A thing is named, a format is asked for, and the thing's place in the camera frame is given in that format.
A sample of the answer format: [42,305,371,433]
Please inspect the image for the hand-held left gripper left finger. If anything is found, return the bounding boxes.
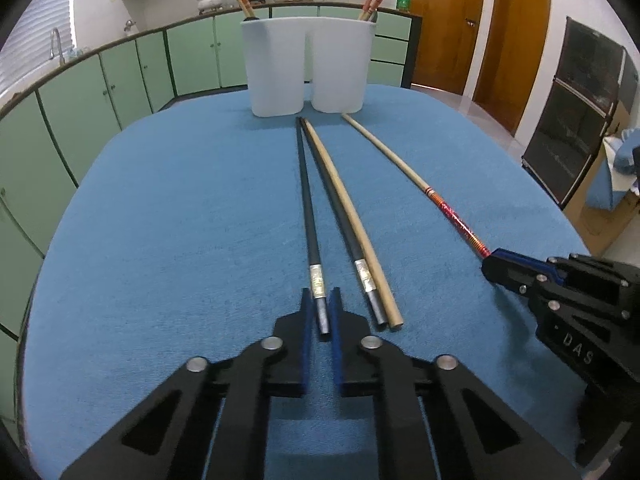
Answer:
[59,287,321,480]

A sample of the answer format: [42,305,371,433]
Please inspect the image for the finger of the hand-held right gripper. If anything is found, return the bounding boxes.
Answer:
[481,247,541,306]
[505,250,571,287]

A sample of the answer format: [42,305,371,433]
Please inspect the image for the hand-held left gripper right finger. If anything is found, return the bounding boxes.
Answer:
[327,287,566,480]

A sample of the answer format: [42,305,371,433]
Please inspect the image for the plain wooden chopstick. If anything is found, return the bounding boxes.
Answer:
[303,117,404,332]

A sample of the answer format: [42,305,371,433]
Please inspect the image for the black chopstick with silver band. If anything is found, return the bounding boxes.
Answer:
[295,116,332,336]
[300,117,388,326]

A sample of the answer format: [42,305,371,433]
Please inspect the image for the white two-compartment utensil holder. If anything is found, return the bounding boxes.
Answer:
[241,16,376,117]

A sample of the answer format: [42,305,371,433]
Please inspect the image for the light blue cloth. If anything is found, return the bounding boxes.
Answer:
[585,127,640,211]

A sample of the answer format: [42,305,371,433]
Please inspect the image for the dark glass cabinet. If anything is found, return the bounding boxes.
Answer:
[521,16,636,211]

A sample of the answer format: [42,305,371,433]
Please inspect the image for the blue table mat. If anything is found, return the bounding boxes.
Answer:
[17,82,601,480]

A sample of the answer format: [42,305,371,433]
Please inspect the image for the plain wooden door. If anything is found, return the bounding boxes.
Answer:
[472,0,551,136]

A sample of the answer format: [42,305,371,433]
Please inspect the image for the green lower kitchen cabinets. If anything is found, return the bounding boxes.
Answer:
[0,2,423,341]

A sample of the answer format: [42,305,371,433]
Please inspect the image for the white window blind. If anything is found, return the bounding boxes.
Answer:
[0,0,76,103]

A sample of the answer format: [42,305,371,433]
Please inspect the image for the wooden door with handle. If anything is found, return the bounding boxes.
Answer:
[407,0,488,96]

